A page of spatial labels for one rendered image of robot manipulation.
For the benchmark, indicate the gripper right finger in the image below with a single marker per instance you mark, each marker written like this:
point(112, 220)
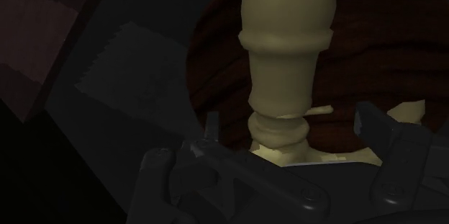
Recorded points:
point(393, 139)

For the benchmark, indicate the dark red wooden bowl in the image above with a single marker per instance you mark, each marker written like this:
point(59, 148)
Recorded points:
point(382, 40)

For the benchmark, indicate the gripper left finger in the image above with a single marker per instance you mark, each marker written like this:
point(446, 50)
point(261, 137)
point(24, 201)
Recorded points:
point(245, 174)

